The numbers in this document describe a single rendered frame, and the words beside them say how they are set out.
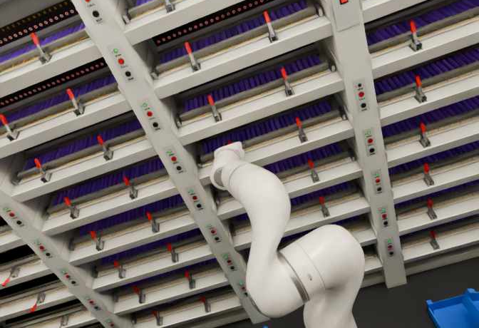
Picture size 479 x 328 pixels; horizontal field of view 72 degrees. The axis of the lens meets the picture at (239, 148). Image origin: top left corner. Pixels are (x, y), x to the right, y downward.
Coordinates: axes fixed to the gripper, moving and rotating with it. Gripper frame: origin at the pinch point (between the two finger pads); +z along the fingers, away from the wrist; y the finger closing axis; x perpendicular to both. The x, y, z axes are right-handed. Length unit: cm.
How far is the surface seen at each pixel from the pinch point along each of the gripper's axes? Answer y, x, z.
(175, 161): -20.5, 2.3, -4.6
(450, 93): 79, -8, -2
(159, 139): -22.1, 12.4, -6.5
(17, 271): -112, -24, 4
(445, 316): 61, -103, -2
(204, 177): -13.3, -8.0, -2.1
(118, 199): -51, -6, 1
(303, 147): 25.5, -9.2, -1.5
